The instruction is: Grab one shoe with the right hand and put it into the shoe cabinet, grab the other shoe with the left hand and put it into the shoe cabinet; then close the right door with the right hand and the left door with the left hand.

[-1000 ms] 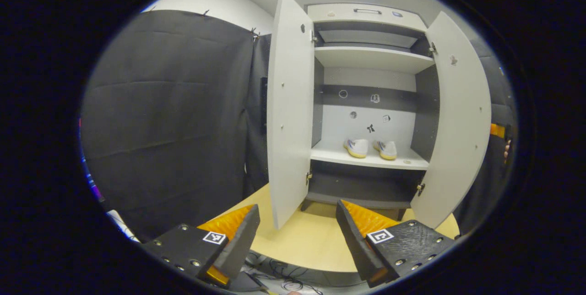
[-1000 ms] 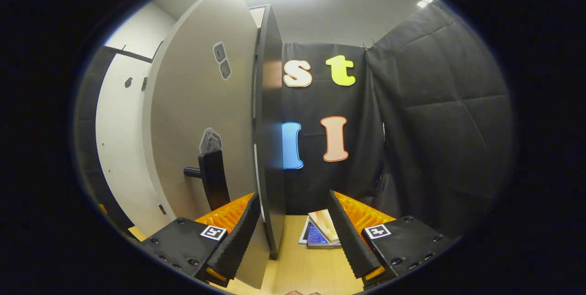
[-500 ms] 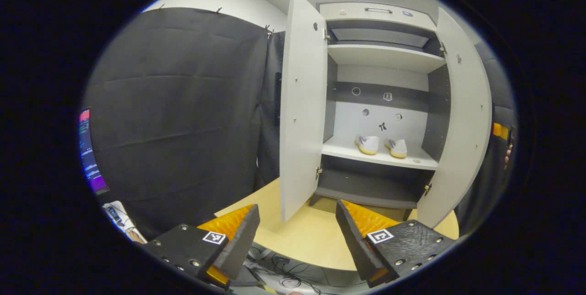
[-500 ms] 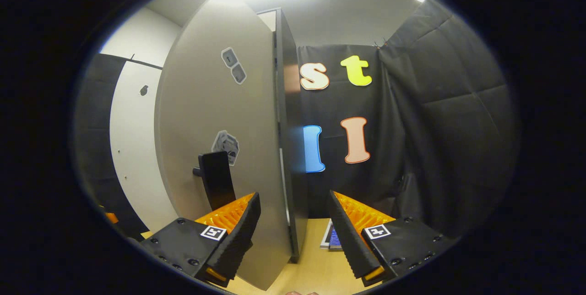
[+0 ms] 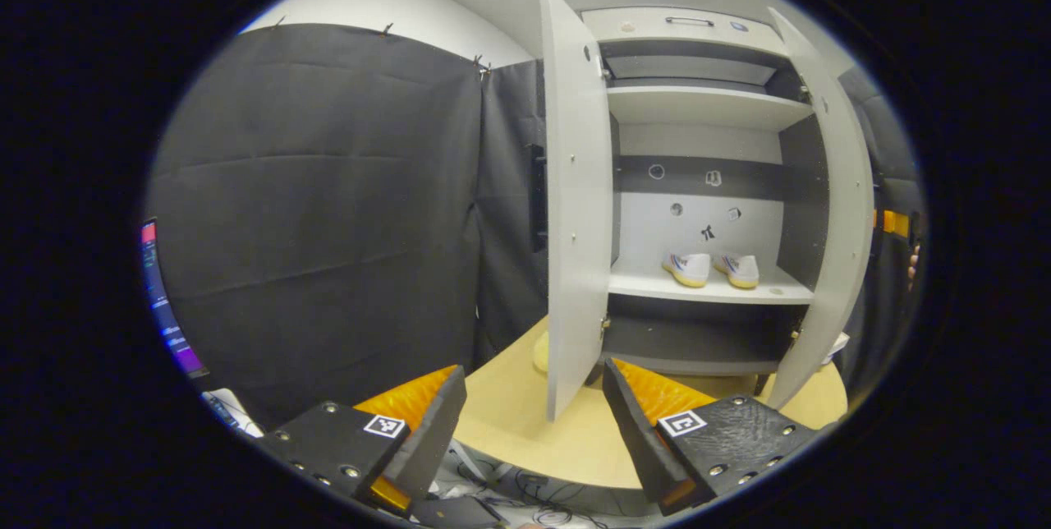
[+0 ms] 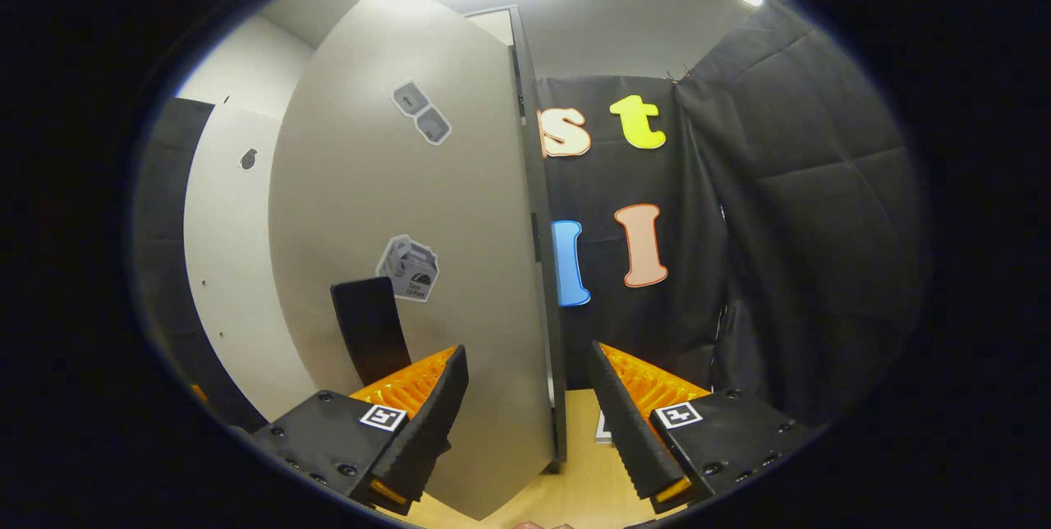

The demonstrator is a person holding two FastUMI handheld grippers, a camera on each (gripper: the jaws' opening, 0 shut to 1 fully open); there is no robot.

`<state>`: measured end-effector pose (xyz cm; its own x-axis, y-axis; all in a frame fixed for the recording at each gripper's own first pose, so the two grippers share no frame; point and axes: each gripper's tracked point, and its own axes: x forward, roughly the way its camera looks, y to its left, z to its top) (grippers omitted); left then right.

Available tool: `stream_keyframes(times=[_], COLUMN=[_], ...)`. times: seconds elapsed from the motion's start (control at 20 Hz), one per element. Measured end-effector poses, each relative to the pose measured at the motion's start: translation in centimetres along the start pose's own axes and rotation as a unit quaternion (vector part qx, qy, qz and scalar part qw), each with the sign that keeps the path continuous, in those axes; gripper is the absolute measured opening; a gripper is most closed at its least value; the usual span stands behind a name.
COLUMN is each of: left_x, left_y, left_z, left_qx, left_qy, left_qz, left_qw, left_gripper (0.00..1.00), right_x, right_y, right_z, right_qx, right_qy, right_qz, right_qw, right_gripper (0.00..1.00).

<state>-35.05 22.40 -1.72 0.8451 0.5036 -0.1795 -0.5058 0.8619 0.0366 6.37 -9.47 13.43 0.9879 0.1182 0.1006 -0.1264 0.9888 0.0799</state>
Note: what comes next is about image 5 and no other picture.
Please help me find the white cabinet door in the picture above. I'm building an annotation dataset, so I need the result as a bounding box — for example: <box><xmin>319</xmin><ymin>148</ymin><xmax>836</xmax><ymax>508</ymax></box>
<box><xmin>764</xmin><ymin>7</ymin><xmax>875</xmax><ymax>411</ymax></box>
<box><xmin>538</xmin><ymin>0</ymin><xmax>615</xmax><ymax>423</ymax></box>

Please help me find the black cables bundle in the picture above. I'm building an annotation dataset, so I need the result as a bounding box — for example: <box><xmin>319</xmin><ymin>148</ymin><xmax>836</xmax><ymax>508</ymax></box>
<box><xmin>443</xmin><ymin>447</ymin><xmax>613</xmax><ymax>528</ymax></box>

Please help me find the white cabinet drawer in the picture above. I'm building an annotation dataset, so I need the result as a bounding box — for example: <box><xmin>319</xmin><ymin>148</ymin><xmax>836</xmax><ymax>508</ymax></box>
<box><xmin>581</xmin><ymin>7</ymin><xmax>791</xmax><ymax>58</ymax></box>

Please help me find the white striped shoe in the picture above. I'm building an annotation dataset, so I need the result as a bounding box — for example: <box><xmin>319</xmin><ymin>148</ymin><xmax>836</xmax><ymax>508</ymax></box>
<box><xmin>662</xmin><ymin>251</ymin><xmax>713</xmax><ymax>289</ymax></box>
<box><xmin>712</xmin><ymin>253</ymin><xmax>760</xmax><ymax>290</ymax></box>

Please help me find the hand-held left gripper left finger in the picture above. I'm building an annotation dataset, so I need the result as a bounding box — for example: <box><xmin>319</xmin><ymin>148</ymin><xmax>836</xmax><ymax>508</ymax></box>
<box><xmin>255</xmin><ymin>365</ymin><xmax>469</xmax><ymax>513</ymax></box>

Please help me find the computer monitor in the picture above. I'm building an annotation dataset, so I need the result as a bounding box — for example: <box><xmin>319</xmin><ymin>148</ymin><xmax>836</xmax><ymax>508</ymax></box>
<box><xmin>138</xmin><ymin>217</ymin><xmax>208</xmax><ymax>380</ymax></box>

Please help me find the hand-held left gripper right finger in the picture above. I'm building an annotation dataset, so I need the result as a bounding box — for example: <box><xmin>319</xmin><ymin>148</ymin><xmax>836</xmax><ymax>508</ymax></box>
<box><xmin>601</xmin><ymin>359</ymin><xmax>818</xmax><ymax>518</ymax></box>

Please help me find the white shoe cabinet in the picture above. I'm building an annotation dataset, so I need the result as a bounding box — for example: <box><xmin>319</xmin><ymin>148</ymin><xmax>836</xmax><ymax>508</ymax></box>
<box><xmin>575</xmin><ymin>6</ymin><xmax>830</xmax><ymax>378</ymax></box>

